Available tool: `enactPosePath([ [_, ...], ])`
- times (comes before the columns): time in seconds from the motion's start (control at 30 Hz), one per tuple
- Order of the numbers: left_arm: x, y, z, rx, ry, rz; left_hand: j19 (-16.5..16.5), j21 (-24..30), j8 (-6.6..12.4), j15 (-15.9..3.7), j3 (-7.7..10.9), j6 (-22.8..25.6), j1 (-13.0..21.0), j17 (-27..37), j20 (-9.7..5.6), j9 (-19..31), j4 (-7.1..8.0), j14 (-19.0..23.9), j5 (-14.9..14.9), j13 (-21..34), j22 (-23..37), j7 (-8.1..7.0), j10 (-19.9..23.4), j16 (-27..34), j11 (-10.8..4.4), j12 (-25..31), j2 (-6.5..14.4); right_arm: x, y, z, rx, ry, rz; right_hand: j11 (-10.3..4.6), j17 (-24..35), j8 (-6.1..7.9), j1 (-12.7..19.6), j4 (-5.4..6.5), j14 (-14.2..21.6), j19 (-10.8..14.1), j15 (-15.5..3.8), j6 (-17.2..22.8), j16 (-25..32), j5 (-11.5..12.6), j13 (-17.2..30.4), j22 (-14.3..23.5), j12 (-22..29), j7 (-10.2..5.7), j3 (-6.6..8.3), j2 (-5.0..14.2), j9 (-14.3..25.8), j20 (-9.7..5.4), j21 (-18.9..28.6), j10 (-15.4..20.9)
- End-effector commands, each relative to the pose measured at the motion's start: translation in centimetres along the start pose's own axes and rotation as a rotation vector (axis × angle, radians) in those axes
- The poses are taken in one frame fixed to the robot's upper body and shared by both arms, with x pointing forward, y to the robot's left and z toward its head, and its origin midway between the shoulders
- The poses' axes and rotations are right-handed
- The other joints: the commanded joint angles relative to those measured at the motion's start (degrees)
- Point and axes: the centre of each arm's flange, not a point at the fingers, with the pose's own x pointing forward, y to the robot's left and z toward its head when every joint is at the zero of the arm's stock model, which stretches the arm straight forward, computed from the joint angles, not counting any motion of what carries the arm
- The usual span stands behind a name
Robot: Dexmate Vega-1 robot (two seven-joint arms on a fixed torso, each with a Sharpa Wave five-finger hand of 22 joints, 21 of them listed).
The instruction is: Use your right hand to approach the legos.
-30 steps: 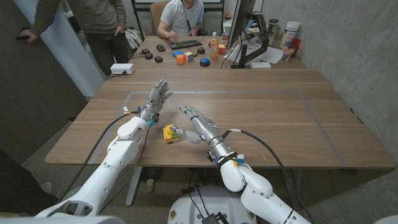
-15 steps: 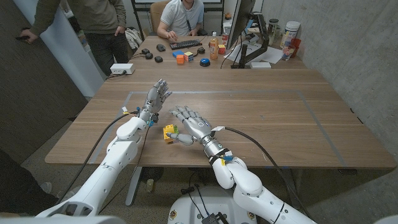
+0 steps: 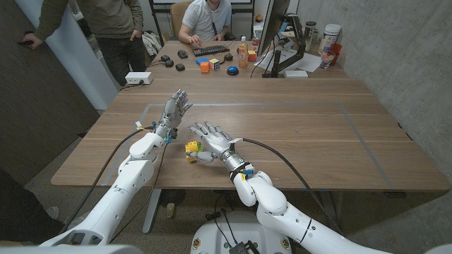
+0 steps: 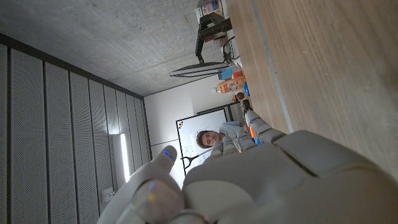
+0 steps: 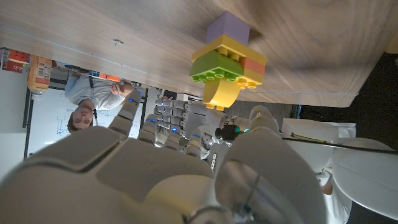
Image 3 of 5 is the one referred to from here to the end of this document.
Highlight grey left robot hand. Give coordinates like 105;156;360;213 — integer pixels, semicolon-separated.
153;89;194;140

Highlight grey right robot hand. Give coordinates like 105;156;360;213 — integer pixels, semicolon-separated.
188;121;254;177

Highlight yellow green lego stack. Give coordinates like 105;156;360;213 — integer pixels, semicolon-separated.
184;140;204;164

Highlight white power box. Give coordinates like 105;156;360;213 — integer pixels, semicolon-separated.
124;71;154;85

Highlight black keyboard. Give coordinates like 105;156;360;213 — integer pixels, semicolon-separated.
192;44;230;57

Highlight orange juice bottle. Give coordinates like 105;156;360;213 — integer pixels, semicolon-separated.
238;35;249;68

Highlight tan office chair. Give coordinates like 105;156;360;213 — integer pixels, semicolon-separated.
169;0;194;40

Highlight white robot torso base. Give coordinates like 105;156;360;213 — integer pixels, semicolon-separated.
190;210;293;254

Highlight seated person in white polo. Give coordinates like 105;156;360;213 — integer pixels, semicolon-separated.
177;0;231;46

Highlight standing person in olive sweater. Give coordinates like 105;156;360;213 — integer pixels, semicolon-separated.
21;0;147;87

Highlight white paper sheets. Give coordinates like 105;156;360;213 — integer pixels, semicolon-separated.
254;46;322;73

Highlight computer monitor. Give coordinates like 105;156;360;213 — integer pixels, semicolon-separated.
256;0;291;57

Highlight clear drinking glass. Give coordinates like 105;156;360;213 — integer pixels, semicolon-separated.
319;51;335;69

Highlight dark lidded jar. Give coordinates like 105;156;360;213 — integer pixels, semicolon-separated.
303;20;317;46

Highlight red plastic cup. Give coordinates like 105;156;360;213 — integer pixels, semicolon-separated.
330;42;343;66

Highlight white wipes canister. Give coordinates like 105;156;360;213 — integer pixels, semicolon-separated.
317;23;343;56

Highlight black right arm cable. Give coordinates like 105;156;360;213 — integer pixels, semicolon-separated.
242;138;343;235

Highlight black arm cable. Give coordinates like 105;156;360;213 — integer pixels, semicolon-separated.
242;138;343;235
59;126;156;234

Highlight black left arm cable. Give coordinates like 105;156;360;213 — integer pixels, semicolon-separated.
59;126;156;234

